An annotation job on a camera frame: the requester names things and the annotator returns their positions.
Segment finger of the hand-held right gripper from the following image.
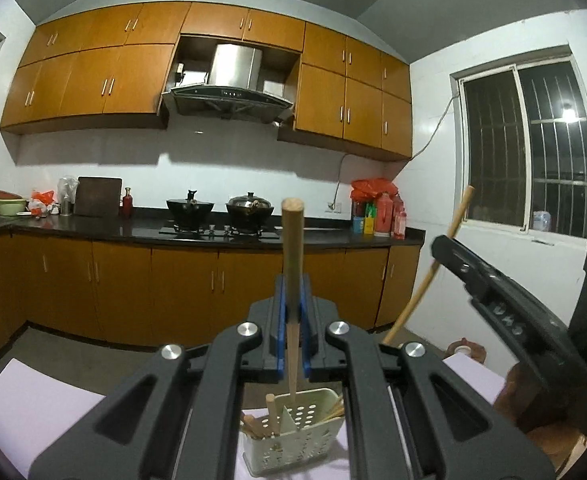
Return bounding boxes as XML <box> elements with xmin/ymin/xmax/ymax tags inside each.
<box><xmin>431</xmin><ymin>234</ymin><xmax>587</xmax><ymax>411</ymax></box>

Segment steel range hood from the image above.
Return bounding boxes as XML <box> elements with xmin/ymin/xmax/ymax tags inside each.
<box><xmin>162</xmin><ymin>43</ymin><xmax>295</xmax><ymax>124</ymax></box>

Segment group of condiment bottles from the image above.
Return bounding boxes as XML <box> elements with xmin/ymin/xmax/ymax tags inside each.
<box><xmin>352</xmin><ymin>191</ymin><xmax>407</xmax><ymax>240</ymax></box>

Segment lilac tablecloth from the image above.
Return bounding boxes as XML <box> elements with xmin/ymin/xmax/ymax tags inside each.
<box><xmin>0</xmin><ymin>355</ymin><xmax>507</xmax><ymax>480</ymax></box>

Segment brown lower kitchen cabinets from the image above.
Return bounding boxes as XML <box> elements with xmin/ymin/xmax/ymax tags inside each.
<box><xmin>0</xmin><ymin>232</ymin><xmax>421</xmax><ymax>363</ymax></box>

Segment barred sliding window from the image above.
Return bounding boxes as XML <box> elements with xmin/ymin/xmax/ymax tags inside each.
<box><xmin>450</xmin><ymin>45</ymin><xmax>587</xmax><ymax>242</ymax></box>

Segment red and white plastic bag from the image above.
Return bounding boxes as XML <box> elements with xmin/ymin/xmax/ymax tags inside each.
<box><xmin>27</xmin><ymin>189</ymin><xmax>57</xmax><ymax>214</ymax></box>

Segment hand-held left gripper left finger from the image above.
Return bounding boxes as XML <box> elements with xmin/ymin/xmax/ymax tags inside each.
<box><xmin>28</xmin><ymin>274</ymin><xmax>290</xmax><ymax>480</ymax></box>

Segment black wok with handle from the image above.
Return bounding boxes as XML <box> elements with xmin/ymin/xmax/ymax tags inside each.
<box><xmin>166</xmin><ymin>189</ymin><xmax>215</xmax><ymax>224</ymax></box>

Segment wok with metal lid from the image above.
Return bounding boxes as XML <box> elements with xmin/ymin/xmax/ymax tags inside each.
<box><xmin>225</xmin><ymin>191</ymin><xmax>274</xmax><ymax>232</ymax></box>

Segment person's right hand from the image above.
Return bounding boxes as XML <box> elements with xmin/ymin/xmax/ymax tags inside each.
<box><xmin>496</xmin><ymin>360</ymin><xmax>587</xmax><ymax>467</ymax></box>

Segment clear plastic bag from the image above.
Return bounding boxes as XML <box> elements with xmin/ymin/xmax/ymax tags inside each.
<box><xmin>56</xmin><ymin>175</ymin><xmax>80</xmax><ymax>216</ymax></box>

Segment dark wooden cutting board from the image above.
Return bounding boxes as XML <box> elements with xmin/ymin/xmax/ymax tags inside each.
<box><xmin>75</xmin><ymin>176</ymin><xmax>123</xmax><ymax>217</ymax></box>

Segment pale green utensil holder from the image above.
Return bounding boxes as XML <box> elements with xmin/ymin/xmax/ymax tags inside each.
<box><xmin>240</xmin><ymin>387</ymin><xmax>348</xmax><ymax>478</ymax></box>

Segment tape roll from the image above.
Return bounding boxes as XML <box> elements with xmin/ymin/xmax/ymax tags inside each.
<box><xmin>447</xmin><ymin>339</ymin><xmax>475</xmax><ymax>361</ymax></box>

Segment red bag over condiments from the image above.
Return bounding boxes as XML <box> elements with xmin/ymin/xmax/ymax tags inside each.
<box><xmin>350</xmin><ymin>178</ymin><xmax>399</xmax><ymax>202</ymax></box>

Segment black kitchen countertop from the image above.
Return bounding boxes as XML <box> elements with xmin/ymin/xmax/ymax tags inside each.
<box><xmin>0</xmin><ymin>211</ymin><xmax>425</xmax><ymax>249</ymax></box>

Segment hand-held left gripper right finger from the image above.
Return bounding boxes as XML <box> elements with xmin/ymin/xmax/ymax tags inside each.
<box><xmin>298</xmin><ymin>274</ymin><xmax>557</xmax><ymax>480</ymax></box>

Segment white power cable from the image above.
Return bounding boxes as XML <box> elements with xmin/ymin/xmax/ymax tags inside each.
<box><xmin>334</xmin><ymin>91</ymin><xmax>461</xmax><ymax>206</ymax></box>

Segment black gas stove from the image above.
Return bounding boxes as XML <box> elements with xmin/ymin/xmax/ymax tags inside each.
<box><xmin>158</xmin><ymin>222</ymin><xmax>282</xmax><ymax>239</ymax></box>

